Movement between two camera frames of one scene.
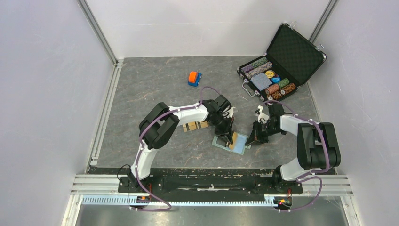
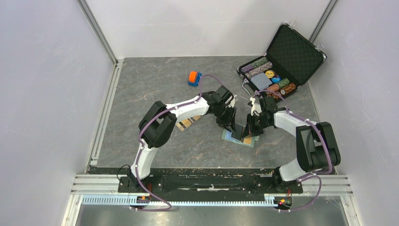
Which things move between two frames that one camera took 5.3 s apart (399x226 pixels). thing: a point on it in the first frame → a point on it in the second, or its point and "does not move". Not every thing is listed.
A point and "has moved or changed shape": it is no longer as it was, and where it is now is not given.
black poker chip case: [291, 58] does not move
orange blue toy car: [194, 78] does not move
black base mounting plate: [265, 181] does not move
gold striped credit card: [235, 136] has moved or changed shape
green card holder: [240, 146] has moved or changed shape
